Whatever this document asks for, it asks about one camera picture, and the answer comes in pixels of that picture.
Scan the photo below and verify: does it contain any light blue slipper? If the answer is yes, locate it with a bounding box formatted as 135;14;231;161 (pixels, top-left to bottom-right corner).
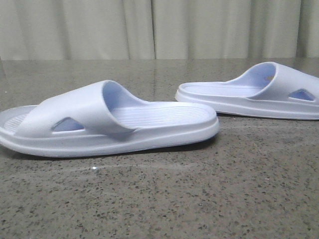
0;80;219;157
175;62;319;120

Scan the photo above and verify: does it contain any beige pleated curtain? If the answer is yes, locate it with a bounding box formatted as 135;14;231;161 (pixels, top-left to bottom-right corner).
0;0;319;60

